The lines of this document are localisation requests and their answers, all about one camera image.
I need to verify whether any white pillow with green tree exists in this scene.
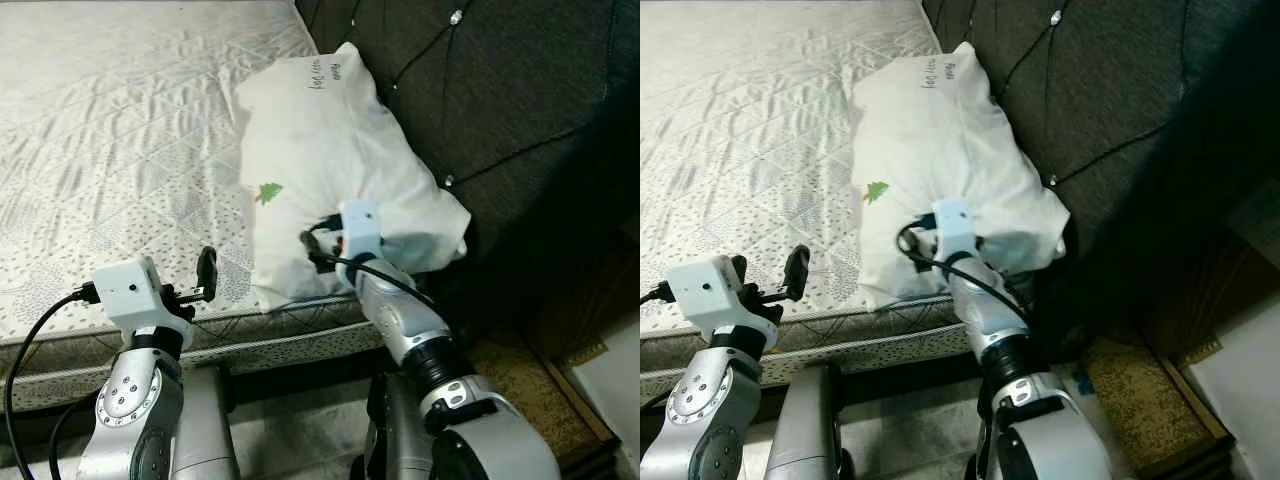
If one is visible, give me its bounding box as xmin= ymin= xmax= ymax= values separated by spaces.
xmin=233 ymin=42 xmax=473 ymax=313
xmin=850 ymin=42 xmax=1071 ymax=311

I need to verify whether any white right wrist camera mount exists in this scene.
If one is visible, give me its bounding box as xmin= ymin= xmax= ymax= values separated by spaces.
xmin=933 ymin=198 xmax=981 ymax=259
xmin=338 ymin=200 xmax=386 ymax=263

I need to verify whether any brown patterned floor mat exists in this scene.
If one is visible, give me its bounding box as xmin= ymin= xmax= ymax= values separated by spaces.
xmin=465 ymin=335 xmax=616 ymax=471
xmin=1080 ymin=330 xmax=1231 ymax=466

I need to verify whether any silver robot leg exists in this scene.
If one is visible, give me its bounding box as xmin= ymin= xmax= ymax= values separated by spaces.
xmin=170 ymin=365 xmax=241 ymax=480
xmin=765 ymin=362 xmax=851 ymax=480
xmin=350 ymin=372 xmax=436 ymax=480
xmin=965 ymin=400 xmax=1006 ymax=480

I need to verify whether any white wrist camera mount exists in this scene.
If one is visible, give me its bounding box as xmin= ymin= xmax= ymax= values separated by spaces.
xmin=338 ymin=200 xmax=386 ymax=263
xmin=93 ymin=257 xmax=193 ymax=336
xmin=933 ymin=198 xmax=981 ymax=259
xmin=665 ymin=255 xmax=779 ymax=336

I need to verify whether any dark tufted headboard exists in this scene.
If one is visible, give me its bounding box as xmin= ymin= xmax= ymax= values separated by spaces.
xmin=920 ymin=0 xmax=1280 ymax=341
xmin=295 ymin=0 xmax=641 ymax=351

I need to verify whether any silver left robot leg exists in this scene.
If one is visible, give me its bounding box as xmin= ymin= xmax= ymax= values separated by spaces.
xmin=765 ymin=362 xmax=851 ymax=480
xmin=170 ymin=365 xmax=241 ymax=480

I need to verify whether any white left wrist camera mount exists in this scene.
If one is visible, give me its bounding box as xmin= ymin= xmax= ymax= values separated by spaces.
xmin=665 ymin=255 xmax=779 ymax=336
xmin=93 ymin=257 xmax=193 ymax=336

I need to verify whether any white quilted mattress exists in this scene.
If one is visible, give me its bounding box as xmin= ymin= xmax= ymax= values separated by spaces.
xmin=640 ymin=0 xmax=991 ymax=401
xmin=0 ymin=0 xmax=401 ymax=411

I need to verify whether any white cabinet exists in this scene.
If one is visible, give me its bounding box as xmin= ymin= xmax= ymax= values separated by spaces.
xmin=560 ymin=320 xmax=641 ymax=471
xmin=1180 ymin=290 xmax=1280 ymax=471

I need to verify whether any silver right robot leg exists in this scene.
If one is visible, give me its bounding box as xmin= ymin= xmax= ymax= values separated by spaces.
xmin=350 ymin=372 xmax=436 ymax=480
xmin=965 ymin=400 xmax=1006 ymax=480

